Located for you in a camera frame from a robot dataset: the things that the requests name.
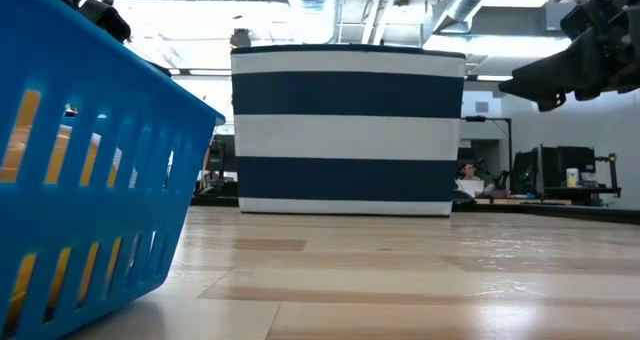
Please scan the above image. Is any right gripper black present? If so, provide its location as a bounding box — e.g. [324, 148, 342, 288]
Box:
[498, 0, 640, 113]

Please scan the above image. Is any navy white striped fabric bin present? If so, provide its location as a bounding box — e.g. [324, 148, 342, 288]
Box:
[229, 43, 467, 217]

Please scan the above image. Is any blue plastic slotted basket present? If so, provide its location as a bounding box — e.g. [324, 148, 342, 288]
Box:
[0, 0, 226, 340]

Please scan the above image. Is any black computer monitor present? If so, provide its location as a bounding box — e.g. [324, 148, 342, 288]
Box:
[513, 149, 544, 194]
[542, 145, 597, 189]

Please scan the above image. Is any grey ceiling ventilation box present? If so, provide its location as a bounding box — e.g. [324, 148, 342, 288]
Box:
[469, 2, 571, 37]

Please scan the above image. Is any black clamp stand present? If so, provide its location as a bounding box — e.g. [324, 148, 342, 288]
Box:
[594, 152, 621, 197]

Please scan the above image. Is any black desk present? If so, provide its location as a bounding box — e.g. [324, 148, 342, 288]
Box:
[542, 185, 624, 206]

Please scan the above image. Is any wooden board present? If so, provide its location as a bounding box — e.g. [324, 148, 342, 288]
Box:
[474, 197, 574, 206]

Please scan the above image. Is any black background table edge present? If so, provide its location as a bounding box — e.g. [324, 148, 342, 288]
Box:
[452, 202, 640, 226]

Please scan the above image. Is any grey ceiling fixture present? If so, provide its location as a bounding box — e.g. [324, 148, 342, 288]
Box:
[229, 27, 252, 48]

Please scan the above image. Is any black background equipment rack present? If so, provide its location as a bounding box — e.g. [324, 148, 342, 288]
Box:
[199, 133, 239, 189]

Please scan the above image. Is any black metal frame stand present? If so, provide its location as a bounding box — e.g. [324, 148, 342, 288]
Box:
[464, 114, 514, 181]

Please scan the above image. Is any silver ceiling duct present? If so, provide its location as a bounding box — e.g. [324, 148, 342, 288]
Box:
[433, 0, 506, 34]

